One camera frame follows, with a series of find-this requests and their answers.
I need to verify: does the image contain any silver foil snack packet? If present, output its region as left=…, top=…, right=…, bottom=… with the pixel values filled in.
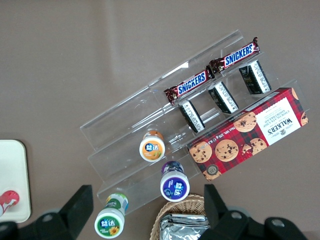
left=159, top=213, right=212, bottom=240

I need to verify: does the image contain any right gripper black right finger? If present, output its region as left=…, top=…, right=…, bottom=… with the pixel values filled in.
left=199, top=184, right=308, bottom=240

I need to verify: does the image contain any purple gum bottle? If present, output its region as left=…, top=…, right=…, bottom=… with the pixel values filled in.
left=159, top=160, right=190, bottom=202

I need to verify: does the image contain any green gum bottle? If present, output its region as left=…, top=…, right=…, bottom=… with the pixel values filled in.
left=94, top=192, right=130, bottom=239

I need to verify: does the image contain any orange gum bottle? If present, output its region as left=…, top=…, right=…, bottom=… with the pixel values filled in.
left=138, top=129, right=166, bottom=163

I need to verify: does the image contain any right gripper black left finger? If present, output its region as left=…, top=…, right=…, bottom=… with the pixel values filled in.
left=0, top=184, right=95, bottom=240

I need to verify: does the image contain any Snickers chocolate bar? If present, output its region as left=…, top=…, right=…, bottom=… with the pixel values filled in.
left=208, top=36, right=261, bottom=74
left=163, top=68, right=216, bottom=105

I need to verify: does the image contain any red white drink bottle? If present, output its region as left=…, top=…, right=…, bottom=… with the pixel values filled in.
left=0, top=189, right=20, bottom=217

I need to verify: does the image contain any woven wicker basket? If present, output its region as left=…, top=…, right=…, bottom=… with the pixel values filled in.
left=149, top=193, right=213, bottom=240

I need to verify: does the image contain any clear acrylic tiered display stand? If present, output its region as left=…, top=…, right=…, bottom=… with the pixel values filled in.
left=79, top=29, right=311, bottom=216

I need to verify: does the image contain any red Walkers cookie box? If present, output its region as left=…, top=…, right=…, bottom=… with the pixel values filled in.
left=186, top=86, right=310, bottom=182

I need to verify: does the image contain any white plastic tray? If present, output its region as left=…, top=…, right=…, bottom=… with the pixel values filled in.
left=0, top=139, right=32, bottom=224

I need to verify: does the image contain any small black snack box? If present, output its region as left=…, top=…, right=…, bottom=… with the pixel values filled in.
left=238, top=59, right=272, bottom=96
left=207, top=81, right=240, bottom=115
left=177, top=99, right=206, bottom=133

